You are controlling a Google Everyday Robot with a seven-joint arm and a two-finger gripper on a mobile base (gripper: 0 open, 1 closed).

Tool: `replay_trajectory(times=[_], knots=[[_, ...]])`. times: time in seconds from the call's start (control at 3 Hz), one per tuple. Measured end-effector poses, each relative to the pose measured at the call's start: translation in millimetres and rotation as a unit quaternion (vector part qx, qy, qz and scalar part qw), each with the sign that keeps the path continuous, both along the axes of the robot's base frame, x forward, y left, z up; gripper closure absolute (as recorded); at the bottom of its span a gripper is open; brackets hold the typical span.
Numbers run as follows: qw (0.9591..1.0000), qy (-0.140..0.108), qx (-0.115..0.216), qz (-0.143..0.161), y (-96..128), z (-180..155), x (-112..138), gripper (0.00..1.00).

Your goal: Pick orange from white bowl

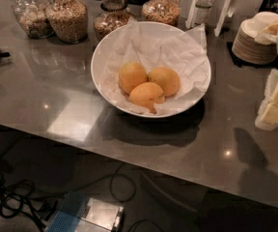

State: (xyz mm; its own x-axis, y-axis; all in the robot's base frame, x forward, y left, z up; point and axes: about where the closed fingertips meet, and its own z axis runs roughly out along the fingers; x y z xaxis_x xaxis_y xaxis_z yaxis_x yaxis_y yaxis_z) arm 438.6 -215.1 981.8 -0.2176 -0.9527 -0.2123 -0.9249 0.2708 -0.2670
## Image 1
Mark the stack of white plates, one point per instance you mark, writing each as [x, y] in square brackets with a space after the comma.
[255, 39]

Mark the blue and metal floor box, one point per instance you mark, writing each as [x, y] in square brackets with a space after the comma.
[81, 213]

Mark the far left glass jar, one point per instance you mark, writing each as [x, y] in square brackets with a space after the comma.
[31, 16]

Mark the white ceramic bowl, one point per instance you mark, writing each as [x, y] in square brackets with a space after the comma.
[97, 65]

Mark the orange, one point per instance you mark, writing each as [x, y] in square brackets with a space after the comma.
[131, 75]
[147, 95]
[166, 78]

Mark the centre glass jar with granola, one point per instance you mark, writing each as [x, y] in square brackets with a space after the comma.
[114, 14]

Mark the small glass bottle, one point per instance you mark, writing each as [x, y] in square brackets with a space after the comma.
[201, 13]

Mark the grain filled glass jar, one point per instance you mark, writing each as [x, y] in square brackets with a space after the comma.
[69, 20]

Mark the right glass jar with cereal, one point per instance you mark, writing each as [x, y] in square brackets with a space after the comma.
[163, 11]

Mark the white paper liner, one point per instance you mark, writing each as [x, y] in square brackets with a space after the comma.
[164, 49]

